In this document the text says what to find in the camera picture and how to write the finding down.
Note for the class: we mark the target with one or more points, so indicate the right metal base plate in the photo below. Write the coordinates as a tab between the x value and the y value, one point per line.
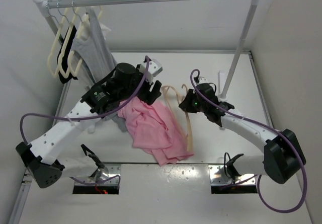
219	178

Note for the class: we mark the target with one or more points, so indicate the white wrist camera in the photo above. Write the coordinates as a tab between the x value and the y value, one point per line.
200	80
154	69

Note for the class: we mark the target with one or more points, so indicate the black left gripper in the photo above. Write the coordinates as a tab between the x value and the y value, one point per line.
148	96

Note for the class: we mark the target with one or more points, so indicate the cream hanger far left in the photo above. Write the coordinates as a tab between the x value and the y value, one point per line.
56	42

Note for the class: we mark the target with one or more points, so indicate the beige plastic hanger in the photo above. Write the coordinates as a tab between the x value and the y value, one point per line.
173	98

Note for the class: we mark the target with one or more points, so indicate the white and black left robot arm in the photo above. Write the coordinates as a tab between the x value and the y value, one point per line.
104	98

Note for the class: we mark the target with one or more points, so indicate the cream hanger with black garment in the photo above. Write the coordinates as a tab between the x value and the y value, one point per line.
67	40

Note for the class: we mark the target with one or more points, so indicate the white clothes rack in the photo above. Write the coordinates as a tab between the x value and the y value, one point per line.
44	7

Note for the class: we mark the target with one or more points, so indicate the cream hanger with grey shirt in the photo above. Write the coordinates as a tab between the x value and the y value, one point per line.
83	23

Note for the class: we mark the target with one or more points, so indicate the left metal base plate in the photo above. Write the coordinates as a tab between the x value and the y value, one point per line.
110	175

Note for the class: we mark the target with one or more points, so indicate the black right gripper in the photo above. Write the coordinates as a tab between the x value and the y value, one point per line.
185	105

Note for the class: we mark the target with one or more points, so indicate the metal base plate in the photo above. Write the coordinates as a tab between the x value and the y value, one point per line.
110	175
219	178

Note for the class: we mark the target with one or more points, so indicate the pink t shirt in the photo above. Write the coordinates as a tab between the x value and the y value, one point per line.
154	130

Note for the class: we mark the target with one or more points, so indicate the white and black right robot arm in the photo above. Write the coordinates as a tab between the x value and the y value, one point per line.
281	155

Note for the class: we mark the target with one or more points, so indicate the grey shirt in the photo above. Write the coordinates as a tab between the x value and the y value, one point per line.
98	60

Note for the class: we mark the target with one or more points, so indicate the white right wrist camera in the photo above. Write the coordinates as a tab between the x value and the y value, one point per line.
200	80

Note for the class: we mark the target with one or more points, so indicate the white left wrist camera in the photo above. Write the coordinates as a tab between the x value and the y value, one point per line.
154	69

